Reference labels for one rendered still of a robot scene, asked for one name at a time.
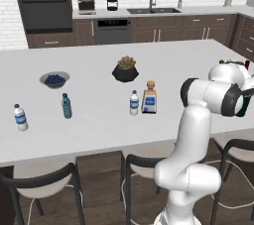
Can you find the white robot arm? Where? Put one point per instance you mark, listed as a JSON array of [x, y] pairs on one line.
[[195, 126]]

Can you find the silver coffee machine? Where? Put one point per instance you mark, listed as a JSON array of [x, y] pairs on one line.
[[86, 2]]

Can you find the amber glass bottle blue label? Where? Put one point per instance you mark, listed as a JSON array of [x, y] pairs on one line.
[[149, 100]]

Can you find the brown base cupboard run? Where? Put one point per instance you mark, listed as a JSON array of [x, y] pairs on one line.
[[178, 30]]

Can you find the clear bottle wide blue label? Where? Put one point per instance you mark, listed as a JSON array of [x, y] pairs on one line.
[[21, 118]]

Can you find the steel dishwasher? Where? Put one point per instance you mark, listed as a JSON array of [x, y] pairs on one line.
[[112, 32]]

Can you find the teal plastic water bottle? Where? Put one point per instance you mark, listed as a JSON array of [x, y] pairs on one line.
[[66, 106]]

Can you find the steel sink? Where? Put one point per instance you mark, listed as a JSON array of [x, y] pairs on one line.
[[153, 10]]

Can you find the white soap dispenser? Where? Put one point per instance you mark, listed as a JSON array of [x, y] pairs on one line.
[[180, 3]]

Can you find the dark red glass bottle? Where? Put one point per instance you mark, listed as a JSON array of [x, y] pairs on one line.
[[247, 64]]

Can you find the black chair white seat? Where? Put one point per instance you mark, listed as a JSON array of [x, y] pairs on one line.
[[39, 182], [142, 166], [239, 151]]

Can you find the dark green glass bottle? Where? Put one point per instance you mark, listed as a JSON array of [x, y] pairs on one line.
[[245, 105]]

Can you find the succulent in black pot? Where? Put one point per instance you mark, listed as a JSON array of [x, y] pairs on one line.
[[125, 72]]

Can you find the steel wall oven stack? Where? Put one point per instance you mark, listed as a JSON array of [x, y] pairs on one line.
[[44, 7]]

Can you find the grey bowl of blueberries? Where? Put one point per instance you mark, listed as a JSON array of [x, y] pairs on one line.
[[54, 80]]

